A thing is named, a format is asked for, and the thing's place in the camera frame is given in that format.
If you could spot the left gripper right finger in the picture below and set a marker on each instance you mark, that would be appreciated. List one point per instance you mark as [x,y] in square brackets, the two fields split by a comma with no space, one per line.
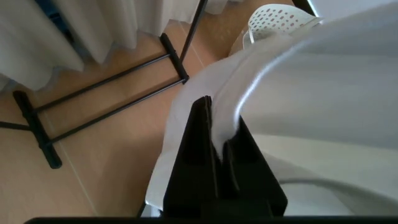
[258,193]

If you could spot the white laundry basket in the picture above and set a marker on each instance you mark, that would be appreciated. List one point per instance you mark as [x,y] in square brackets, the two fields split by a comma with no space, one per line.
[306,22]

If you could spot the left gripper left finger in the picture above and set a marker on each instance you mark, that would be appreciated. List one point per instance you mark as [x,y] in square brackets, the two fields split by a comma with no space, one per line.
[183,189]

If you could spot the white printed t-shirt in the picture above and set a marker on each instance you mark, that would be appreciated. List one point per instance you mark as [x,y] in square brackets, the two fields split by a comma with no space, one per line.
[311,93]

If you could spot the black clothes rack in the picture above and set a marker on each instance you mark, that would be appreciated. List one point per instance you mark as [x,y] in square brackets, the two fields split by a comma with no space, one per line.
[174,59]

